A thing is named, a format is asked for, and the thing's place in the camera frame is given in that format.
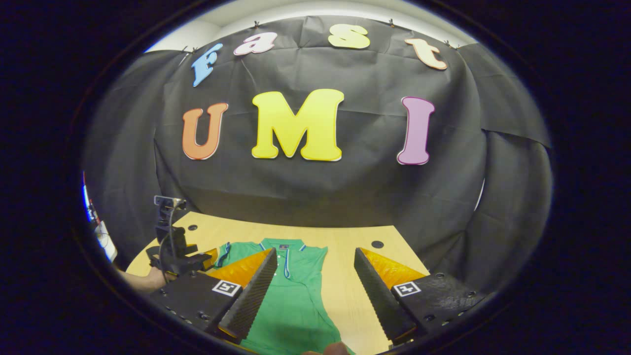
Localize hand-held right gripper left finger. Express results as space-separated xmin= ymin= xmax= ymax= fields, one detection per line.
xmin=148 ymin=248 xmax=278 ymax=345

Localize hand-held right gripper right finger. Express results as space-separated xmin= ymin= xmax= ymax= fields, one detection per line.
xmin=353 ymin=248 xmax=489 ymax=346

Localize green T-shirt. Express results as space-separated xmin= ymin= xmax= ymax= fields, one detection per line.
xmin=213 ymin=238 xmax=355 ymax=355

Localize bright computer screen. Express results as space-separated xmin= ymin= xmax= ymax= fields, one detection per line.
xmin=81 ymin=170 xmax=119 ymax=263

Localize black backdrop cloth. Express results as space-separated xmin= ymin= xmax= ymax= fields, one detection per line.
xmin=81 ymin=15 xmax=553 ymax=296

